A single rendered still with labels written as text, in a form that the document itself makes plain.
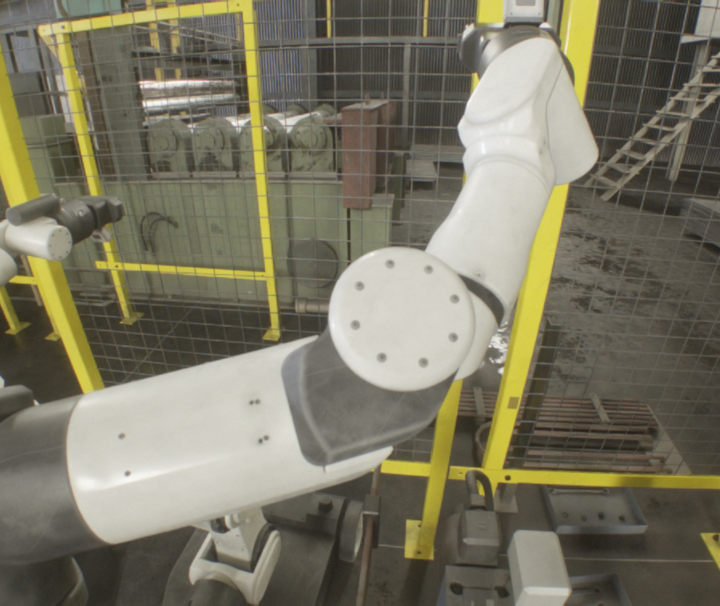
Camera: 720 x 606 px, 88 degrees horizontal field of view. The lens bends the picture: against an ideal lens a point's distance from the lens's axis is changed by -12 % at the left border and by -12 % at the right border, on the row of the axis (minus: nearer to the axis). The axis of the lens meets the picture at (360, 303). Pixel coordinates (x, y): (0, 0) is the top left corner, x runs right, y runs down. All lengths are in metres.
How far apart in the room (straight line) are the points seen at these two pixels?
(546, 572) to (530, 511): 1.54
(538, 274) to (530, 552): 0.74
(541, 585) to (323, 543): 1.21
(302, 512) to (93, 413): 1.30
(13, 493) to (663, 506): 2.06
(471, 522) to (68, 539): 0.25
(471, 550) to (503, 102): 0.32
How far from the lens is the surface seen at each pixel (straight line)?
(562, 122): 0.40
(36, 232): 0.89
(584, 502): 1.96
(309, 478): 0.24
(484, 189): 0.31
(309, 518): 1.49
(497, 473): 1.35
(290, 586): 1.42
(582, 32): 0.92
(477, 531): 0.33
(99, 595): 0.75
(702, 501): 2.23
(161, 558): 1.77
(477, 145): 0.35
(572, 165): 0.42
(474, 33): 0.57
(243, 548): 1.26
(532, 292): 1.00
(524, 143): 0.33
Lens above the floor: 1.44
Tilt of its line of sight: 28 degrees down
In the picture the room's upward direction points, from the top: straight up
